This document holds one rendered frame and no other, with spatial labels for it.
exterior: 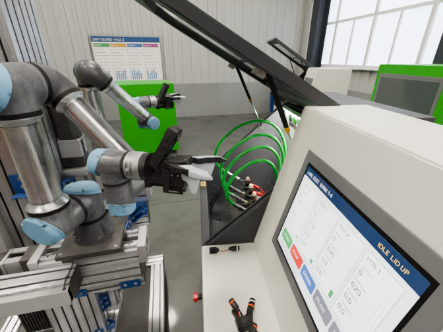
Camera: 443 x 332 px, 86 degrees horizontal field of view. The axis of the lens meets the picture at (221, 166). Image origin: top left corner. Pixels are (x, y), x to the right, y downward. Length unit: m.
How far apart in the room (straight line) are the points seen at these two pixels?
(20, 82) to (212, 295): 0.81
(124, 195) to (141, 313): 1.25
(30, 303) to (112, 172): 0.63
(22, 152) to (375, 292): 0.87
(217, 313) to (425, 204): 0.63
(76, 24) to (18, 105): 7.16
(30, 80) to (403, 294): 0.91
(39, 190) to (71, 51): 7.17
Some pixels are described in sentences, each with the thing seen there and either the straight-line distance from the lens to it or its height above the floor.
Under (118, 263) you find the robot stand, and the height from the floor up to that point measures 0.92.
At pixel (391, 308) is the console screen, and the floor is 1.33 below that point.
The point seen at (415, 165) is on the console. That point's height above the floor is 1.54.
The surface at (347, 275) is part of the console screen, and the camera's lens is 0.58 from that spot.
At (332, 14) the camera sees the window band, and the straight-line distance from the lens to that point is 7.64.
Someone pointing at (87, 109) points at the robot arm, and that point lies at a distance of 0.85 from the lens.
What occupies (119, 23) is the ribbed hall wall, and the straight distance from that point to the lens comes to 7.71.
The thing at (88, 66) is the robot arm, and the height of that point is 1.65.
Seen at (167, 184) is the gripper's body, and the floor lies 1.41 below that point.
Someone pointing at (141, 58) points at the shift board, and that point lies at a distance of 7.53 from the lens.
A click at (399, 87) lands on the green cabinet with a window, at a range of 3.85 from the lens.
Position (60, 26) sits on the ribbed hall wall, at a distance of 7.96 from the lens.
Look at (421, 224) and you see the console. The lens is 0.48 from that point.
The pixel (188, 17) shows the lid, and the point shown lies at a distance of 0.76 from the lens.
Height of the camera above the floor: 1.69
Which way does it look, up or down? 24 degrees down
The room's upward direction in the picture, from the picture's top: straight up
